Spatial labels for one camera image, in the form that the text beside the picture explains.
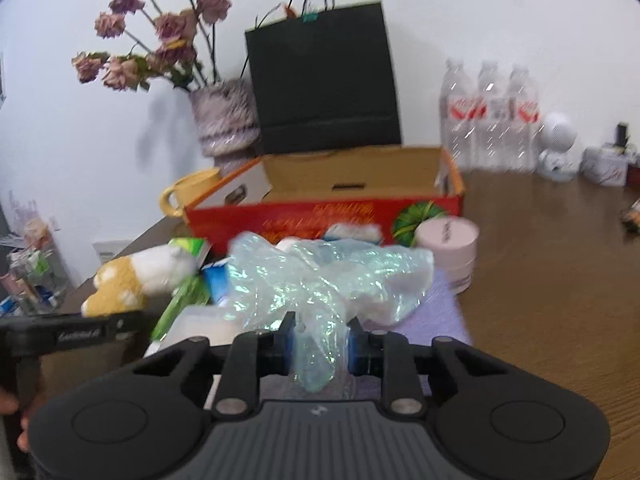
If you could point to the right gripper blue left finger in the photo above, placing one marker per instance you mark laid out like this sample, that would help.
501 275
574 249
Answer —
277 348

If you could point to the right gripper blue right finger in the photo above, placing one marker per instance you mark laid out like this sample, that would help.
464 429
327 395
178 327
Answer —
364 350

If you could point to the clear plastic swab box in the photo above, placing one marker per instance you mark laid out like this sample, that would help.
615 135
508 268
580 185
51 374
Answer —
212 322

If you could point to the iridescent plastic bag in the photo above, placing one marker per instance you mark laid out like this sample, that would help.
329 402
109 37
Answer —
325 285

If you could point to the purple towel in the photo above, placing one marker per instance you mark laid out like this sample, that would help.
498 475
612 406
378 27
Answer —
420 305

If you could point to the blue tube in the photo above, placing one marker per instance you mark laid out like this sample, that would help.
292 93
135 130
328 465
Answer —
216 278

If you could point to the green tissue pack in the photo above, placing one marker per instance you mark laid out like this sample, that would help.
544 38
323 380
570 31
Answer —
180 276

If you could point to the yellow white plush toy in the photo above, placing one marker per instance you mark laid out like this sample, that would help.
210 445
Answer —
123 284

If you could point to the pink round jar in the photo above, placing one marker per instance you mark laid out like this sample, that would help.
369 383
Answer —
452 240

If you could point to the left hand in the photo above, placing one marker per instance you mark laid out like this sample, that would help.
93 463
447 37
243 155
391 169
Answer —
10 408

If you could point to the white box on floor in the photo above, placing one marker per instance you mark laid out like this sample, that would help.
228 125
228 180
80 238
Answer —
107 250

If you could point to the orange cardboard box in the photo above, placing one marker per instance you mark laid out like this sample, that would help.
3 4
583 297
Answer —
391 188

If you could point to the yellow mug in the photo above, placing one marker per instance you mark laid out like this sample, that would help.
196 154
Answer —
187 190

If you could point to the purple fuzzy vase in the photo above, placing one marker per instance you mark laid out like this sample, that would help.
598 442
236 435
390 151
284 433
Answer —
227 124

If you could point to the middle water bottle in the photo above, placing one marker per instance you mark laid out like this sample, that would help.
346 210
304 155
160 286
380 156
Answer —
491 117

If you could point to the water bottle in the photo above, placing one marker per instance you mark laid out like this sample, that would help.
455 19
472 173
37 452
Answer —
522 94
456 105
491 117

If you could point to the left water bottle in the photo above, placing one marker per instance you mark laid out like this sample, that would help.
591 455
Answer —
456 105

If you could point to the black paper bag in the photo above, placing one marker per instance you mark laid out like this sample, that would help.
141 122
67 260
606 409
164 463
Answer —
323 79

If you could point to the right water bottle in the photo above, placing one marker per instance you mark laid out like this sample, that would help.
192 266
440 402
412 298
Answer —
522 94

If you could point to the white robot figurine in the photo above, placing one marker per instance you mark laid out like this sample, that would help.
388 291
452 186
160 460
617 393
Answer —
555 138

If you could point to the snack packets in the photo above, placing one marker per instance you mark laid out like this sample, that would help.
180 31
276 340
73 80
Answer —
630 219

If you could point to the small tin box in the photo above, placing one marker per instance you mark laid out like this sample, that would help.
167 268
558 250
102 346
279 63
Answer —
605 166

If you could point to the dried pink flowers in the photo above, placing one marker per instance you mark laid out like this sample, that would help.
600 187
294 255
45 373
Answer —
174 46

